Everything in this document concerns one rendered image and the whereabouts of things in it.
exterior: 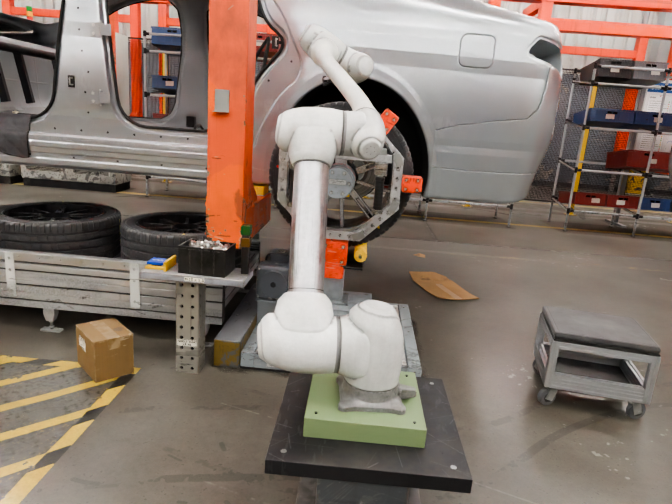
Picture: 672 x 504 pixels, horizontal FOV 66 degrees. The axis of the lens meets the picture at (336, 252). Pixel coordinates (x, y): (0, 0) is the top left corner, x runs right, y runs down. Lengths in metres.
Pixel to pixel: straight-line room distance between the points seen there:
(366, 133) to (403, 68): 1.24
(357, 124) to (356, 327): 0.58
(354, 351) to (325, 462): 0.28
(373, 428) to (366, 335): 0.24
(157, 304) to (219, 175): 0.72
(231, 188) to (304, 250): 0.92
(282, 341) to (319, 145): 0.55
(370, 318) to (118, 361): 1.29
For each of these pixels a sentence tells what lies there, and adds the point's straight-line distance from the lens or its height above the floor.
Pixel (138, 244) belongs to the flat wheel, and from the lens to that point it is 2.71.
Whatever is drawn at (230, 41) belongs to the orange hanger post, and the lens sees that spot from 2.27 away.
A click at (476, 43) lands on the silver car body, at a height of 1.50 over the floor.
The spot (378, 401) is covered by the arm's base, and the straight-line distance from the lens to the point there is 1.45.
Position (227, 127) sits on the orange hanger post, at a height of 1.04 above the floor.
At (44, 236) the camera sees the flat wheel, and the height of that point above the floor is 0.44.
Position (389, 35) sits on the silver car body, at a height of 1.51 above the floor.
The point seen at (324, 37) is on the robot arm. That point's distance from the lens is 2.00.
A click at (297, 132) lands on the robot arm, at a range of 1.51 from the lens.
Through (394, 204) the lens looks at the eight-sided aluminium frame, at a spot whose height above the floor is 0.76.
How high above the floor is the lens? 1.10
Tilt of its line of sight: 14 degrees down
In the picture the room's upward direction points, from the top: 4 degrees clockwise
